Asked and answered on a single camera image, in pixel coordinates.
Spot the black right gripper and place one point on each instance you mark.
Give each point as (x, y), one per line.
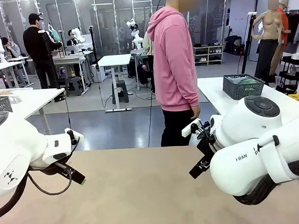
(207, 144)

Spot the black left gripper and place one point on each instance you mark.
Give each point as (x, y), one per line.
(61, 166)

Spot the dark grey mesh basket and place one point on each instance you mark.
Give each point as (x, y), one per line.
(239, 91)

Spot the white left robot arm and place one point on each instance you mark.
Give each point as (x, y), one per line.
(14, 145)

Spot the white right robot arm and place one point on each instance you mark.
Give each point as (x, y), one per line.
(241, 126)

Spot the person's right forearm pink sleeve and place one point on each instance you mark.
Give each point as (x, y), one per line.
(192, 89)

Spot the person's right hand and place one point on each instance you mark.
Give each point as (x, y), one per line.
(195, 113)

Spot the grey step stool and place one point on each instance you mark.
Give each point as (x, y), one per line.
(120, 92)
(74, 82)

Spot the white shallow tray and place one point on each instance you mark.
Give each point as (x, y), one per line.
(18, 89)

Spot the white computer tower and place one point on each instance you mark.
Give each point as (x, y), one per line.
(100, 73)

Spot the person in pink hoodie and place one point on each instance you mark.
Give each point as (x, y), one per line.
(172, 65)

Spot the black computer case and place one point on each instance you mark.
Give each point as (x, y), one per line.
(143, 75)

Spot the white workbench desk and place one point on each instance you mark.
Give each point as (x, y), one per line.
(67, 58)

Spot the white shoe rack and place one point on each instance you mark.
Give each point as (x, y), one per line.
(208, 53)

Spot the small white desk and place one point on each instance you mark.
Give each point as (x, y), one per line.
(114, 60)

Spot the black bag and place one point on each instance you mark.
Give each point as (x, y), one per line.
(233, 44)

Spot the black shelf cart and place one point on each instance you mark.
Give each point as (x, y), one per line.
(289, 76)

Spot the black tripod pole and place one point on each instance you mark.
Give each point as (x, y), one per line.
(92, 44)

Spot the person in beige jacket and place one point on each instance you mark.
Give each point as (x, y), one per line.
(148, 46)

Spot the seated person with glasses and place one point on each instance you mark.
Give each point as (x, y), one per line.
(72, 41)

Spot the man in black clothes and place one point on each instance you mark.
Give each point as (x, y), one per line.
(37, 42)

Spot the seated person grey hoodie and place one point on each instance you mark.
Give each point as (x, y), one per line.
(13, 50)

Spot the black stand with white head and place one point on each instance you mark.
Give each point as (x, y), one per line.
(248, 40)

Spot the black tripod with white head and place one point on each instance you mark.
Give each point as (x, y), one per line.
(41, 31)

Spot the tan mannequin with dark trousers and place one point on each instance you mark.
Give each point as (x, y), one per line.
(268, 23)

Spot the mannequin with tan hat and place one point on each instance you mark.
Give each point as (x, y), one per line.
(284, 20)

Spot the clothes rack with garments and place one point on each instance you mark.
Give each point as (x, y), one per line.
(295, 27)

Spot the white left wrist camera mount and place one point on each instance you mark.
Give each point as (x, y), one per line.
(79, 137)

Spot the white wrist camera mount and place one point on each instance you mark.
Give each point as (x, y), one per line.
(188, 130)
(79, 137)

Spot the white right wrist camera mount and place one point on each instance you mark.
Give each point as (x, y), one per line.
(188, 130)

